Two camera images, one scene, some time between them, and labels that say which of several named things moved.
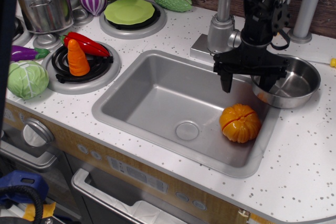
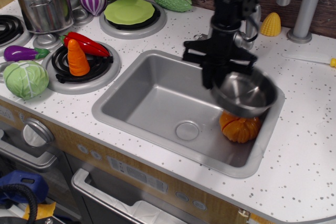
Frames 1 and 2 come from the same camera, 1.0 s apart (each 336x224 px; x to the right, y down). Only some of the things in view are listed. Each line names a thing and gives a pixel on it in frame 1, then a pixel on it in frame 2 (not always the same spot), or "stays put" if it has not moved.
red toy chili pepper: (84, 43) stays put
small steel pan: (301, 81) -> (244, 93)
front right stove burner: (103, 70) stays put
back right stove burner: (154, 25) stays put
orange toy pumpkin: (240, 123) stays put
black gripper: (251, 57) -> (217, 55)
